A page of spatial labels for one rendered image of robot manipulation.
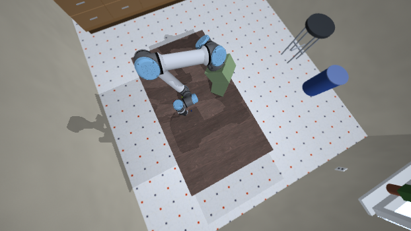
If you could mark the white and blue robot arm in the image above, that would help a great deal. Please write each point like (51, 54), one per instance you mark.
(153, 65)

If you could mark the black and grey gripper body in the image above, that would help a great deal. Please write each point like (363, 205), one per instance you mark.
(183, 113)

